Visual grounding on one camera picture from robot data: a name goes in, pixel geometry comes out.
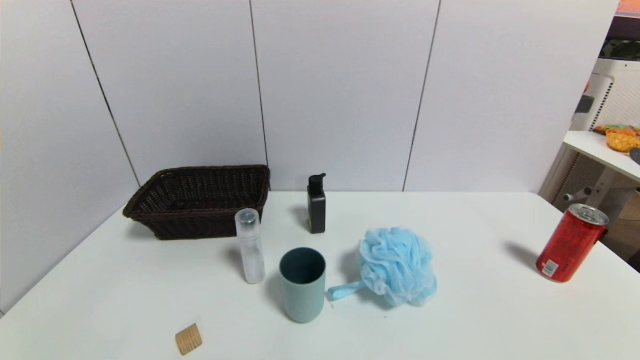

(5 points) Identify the dark brown wicker basket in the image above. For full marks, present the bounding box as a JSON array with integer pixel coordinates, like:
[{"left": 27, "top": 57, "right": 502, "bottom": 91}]
[{"left": 123, "top": 165, "right": 271, "bottom": 241}]

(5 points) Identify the black pump bottle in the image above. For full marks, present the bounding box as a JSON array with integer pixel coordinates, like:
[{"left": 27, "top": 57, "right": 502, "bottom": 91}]
[{"left": 307, "top": 173, "right": 327, "bottom": 235}]

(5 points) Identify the clear plastic bottle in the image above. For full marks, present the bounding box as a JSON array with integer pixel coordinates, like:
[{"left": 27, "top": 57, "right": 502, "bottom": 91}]
[{"left": 235, "top": 208, "right": 266, "bottom": 285}]

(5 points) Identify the teal plastic cup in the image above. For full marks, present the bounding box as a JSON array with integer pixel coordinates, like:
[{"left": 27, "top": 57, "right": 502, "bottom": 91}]
[{"left": 279, "top": 247, "right": 327, "bottom": 324}]

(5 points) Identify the light blue bath loofah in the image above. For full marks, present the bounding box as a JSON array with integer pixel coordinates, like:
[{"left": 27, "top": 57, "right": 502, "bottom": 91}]
[{"left": 327, "top": 227, "right": 438, "bottom": 307}]

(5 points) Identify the small ribbed wooden block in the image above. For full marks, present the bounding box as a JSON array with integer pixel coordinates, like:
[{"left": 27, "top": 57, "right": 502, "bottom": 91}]
[{"left": 175, "top": 323, "right": 203, "bottom": 356}]

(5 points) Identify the red soda can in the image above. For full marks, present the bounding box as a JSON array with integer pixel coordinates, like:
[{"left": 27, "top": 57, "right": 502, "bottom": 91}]
[{"left": 536, "top": 203, "right": 610, "bottom": 283}]

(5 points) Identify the orange snack bag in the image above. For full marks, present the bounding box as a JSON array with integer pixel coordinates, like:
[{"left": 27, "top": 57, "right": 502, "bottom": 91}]
[{"left": 593, "top": 124, "right": 640, "bottom": 153}]

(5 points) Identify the white perforated cabinet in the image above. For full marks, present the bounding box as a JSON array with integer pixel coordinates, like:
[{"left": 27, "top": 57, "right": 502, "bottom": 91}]
[{"left": 539, "top": 58, "right": 640, "bottom": 201}]

